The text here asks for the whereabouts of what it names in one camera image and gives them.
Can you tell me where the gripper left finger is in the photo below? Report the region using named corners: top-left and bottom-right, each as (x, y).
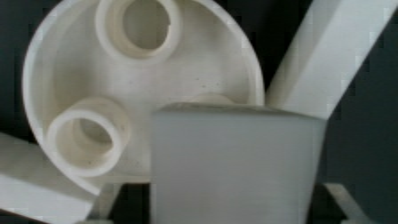
top-left (77, 181), bottom-right (153, 224)

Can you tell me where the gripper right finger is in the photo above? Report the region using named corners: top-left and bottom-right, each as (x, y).
top-left (309, 183), bottom-right (380, 224)

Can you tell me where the white stool leg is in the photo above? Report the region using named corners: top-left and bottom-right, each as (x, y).
top-left (151, 103), bottom-right (327, 224)

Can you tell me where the white round stool seat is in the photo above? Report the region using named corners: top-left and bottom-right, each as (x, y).
top-left (23, 0), bottom-right (265, 192)

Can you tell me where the white front barrier wall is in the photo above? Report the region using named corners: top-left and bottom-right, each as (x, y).
top-left (0, 133), bottom-right (94, 224)

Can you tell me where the white barrier wall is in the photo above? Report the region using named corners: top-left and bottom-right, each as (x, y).
top-left (267, 0), bottom-right (398, 120)
top-left (0, 133), bottom-right (94, 224)

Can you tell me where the white right barrier wall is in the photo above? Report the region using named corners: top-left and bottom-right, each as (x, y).
top-left (267, 0), bottom-right (398, 120)

